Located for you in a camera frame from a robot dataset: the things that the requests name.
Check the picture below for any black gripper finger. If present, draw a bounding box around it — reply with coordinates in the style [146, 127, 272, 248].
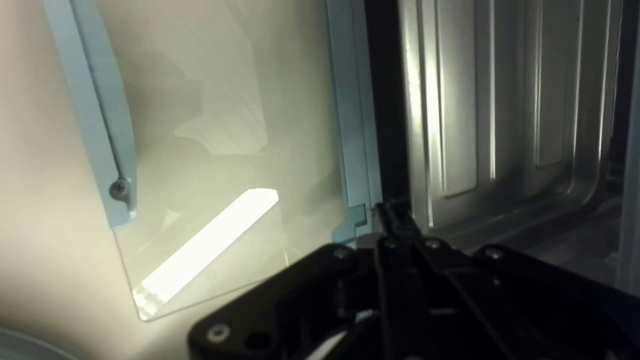
[376, 204, 427, 360]

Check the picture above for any light blue toaster oven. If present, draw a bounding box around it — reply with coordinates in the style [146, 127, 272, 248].
[42, 0, 625, 319]

